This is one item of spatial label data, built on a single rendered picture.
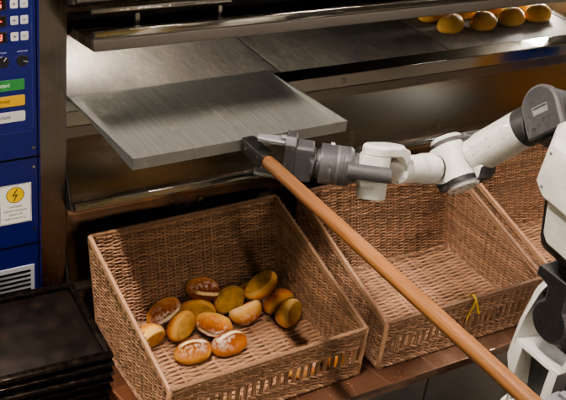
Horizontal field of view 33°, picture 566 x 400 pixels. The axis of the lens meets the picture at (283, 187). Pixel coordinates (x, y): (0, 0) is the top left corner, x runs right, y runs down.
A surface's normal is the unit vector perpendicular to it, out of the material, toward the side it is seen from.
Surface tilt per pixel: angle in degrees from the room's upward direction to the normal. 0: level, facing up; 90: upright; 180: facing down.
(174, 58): 0
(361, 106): 70
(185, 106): 0
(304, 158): 90
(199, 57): 0
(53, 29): 90
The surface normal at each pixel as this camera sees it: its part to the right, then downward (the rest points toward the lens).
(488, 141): -0.74, 0.05
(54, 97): 0.51, 0.48
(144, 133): 0.11, -0.86
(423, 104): 0.51, 0.16
